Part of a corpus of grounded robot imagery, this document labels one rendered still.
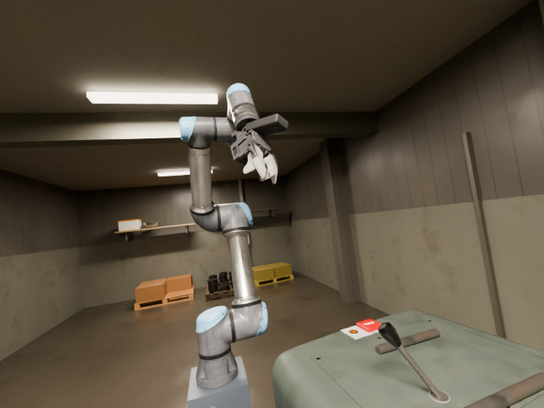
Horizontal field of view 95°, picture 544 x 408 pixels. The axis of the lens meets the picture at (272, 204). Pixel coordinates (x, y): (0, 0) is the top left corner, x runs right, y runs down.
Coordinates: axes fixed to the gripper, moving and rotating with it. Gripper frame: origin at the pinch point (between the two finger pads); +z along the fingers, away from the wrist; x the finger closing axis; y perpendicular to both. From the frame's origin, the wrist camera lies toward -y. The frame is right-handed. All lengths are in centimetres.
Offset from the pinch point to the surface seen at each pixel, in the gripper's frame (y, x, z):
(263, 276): 397, -483, -141
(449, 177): -55, -274, -75
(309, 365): 19, -22, 41
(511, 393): -19, -27, 53
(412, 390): -3, -24, 49
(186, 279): 541, -348, -181
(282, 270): 363, -529, -146
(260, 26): 2, -57, -170
